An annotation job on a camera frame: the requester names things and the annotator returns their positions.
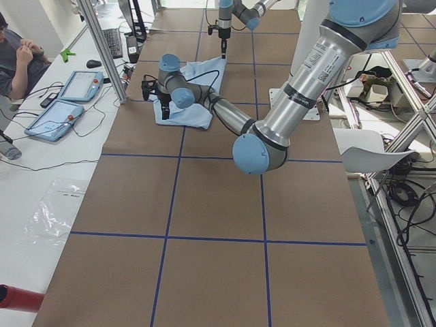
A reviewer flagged red cylinder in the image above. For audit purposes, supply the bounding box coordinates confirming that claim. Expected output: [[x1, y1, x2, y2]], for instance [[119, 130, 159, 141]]
[[1, 284, 44, 313]]

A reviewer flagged green clamp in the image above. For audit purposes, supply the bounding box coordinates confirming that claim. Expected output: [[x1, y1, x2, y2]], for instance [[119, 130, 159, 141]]
[[60, 48, 76, 63]]

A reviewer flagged seated person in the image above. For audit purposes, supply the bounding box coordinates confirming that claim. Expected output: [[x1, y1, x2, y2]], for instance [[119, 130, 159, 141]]
[[1, 16, 51, 99]]

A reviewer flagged blue teach pendant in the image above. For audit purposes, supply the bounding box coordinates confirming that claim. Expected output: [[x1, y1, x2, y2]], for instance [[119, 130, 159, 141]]
[[58, 71, 104, 103], [25, 99, 84, 142]]

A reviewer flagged black keyboard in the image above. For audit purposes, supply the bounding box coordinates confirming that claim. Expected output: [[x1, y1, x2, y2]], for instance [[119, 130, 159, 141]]
[[102, 28, 123, 59]]

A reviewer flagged aluminium frame post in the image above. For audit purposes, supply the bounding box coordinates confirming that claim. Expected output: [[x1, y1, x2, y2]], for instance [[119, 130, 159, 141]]
[[77, 0, 127, 104]]

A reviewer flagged near blue teach pendant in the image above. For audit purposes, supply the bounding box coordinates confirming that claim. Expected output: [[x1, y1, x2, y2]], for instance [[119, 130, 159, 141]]
[[25, 99, 84, 142]]

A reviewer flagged black phone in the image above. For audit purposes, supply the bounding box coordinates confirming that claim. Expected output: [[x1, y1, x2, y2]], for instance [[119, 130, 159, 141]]
[[40, 93, 58, 108]]

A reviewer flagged far blue teach pendant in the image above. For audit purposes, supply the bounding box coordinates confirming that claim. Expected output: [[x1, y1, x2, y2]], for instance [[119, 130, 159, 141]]
[[58, 71, 104, 103]]

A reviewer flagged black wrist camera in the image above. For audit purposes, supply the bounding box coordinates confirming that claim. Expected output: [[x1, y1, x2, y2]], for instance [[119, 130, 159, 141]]
[[141, 74, 158, 102], [207, 24, 220, 35]]

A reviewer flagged white curved chair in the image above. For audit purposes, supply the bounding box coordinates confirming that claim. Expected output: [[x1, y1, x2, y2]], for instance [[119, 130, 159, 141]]
[[333, 128, 414, 173]]

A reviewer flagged white column base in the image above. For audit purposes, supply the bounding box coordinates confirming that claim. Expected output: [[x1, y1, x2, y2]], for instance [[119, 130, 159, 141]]
[[268, 88, 320, 121]]

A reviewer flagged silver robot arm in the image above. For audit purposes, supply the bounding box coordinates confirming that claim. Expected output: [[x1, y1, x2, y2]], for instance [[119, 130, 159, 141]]
[[157, 1, 403, 175], [208, 0, 278, 59]]

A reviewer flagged black computer mouse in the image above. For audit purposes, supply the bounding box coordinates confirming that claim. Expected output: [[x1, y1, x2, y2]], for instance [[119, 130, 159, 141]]
[[86, 59, 102, 69]]

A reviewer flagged clear plastic bag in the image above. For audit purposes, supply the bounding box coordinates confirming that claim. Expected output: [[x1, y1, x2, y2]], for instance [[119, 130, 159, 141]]
[[18, 178, 89, 249]]

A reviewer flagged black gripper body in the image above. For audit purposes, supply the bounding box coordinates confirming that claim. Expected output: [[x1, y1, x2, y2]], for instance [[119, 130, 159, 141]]
[[157, 90, 171, 109], [218, 27, 230, 41]]

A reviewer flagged light blue button shirt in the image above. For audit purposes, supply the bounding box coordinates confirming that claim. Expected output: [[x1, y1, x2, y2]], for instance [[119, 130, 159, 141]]
[[150, 57, 227, 129]]

